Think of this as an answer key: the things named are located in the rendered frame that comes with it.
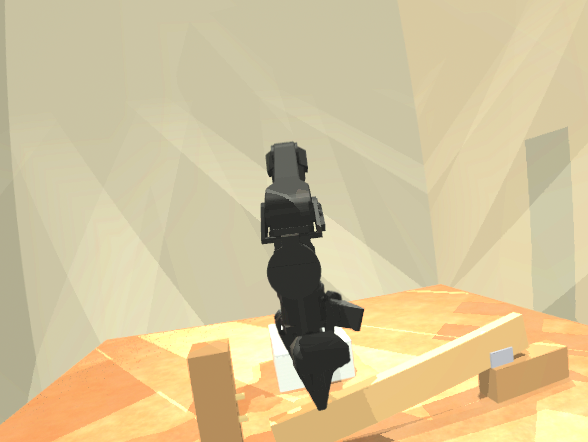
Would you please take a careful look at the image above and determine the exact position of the long wooden rail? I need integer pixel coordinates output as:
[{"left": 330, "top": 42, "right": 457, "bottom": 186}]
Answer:
[{"left": 269, "top": 312, "right": 529, "bottom": 442}]

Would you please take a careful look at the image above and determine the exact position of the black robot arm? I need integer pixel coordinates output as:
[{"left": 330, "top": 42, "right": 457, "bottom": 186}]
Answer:
[{"left": 260, "top": 142, "right": 364, "bottom": 332}]

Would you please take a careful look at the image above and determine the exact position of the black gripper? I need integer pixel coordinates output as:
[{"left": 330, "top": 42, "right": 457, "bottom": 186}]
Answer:
[{"left": 274, "top": 283, "right": 351, "bottom": 411}]

